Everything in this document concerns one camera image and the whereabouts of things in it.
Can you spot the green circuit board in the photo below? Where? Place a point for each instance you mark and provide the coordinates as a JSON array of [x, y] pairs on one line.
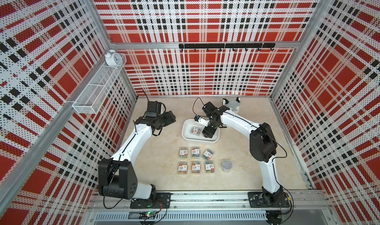
[[147, 215]]

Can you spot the round clear paper clip jar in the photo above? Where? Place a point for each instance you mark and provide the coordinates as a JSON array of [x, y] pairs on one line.
[[226, 166]]

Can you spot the grey white husky plush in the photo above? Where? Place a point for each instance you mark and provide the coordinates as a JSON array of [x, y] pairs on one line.
[[232, 104]]

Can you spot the white wire mesh shelf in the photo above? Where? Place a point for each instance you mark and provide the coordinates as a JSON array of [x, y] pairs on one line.
[[94, 94]]

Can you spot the square paper clip box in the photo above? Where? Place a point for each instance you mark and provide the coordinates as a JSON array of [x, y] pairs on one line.
[[209, 167]]

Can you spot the black hook rail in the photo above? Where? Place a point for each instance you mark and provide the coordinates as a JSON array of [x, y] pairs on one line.
[[258, 46]]

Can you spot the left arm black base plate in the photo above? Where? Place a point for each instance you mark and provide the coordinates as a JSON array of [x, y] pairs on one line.
[[156, 201]]

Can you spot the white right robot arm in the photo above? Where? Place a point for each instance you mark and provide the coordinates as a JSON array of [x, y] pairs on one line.
[[262, 144]]

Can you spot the white alarm clock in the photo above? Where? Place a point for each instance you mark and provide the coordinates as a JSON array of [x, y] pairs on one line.
[[113, 59]]

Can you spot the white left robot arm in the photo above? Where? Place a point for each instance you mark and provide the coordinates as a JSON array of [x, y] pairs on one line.
[[117, 177]]

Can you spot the white plastic storage box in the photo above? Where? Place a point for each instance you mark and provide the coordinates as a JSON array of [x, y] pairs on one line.
[[190, 124]]

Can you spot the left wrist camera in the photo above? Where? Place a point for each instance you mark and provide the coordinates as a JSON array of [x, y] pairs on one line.
[[153, 109]]

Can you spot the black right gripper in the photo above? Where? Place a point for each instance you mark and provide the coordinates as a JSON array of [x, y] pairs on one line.
[[208, 132]]

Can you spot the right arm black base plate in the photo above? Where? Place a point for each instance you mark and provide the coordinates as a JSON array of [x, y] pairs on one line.
[[255, 199]]

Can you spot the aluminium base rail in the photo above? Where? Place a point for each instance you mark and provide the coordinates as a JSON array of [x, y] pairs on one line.
[[231, 200]]

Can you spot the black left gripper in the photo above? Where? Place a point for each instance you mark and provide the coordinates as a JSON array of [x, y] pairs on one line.
[[170, 118]]

